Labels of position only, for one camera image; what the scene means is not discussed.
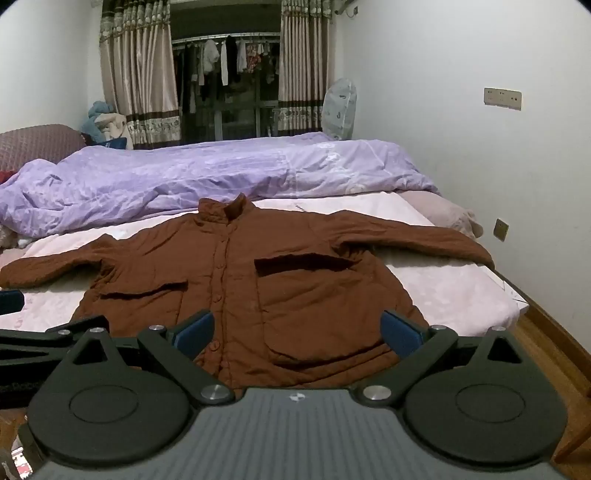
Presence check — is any row of hanging clothes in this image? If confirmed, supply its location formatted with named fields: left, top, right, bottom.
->
left=173, top=36, right=280, bottom=116

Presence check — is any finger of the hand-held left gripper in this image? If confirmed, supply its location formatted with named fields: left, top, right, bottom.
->
left=0, top=290, right=25, bottom=316
left=0, top=316, right=112, bottom=358

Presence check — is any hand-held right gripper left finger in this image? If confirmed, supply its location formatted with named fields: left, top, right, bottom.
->
left=60, top=310, right=236, bottom=408

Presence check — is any brown padded jacket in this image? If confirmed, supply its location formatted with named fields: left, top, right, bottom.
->
left=0, top=194, right=496, bottom=400

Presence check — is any mauve pillow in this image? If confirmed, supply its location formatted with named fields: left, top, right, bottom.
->
left=397, top=190, right=484, bottom=241

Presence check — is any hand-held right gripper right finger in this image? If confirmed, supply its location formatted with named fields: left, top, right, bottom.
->
left=351, top=308, right=528, bottom=409

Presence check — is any covered standing fan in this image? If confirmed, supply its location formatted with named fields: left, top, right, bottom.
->
left=322, top=78, right=359, bottom=140

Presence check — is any pink bed sheet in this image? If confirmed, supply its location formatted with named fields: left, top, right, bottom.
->
left=0, top=190, right=530, bottom=340

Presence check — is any blue and cream cloth pile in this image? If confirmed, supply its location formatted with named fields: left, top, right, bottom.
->
left=81, top=100, right=135, bottom=151

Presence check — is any beige patterned curtain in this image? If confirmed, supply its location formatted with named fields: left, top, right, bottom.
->
left=99, top=0, right=182, bottom=151
left=277, top=0, right=336, bottom=137

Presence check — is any purple duvet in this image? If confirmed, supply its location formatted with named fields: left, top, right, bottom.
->
left=0, top=131, right=441, bottom=238

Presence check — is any wall switch panel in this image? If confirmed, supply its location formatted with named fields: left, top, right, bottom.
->
left=483, top=86, right=523, bottom=111

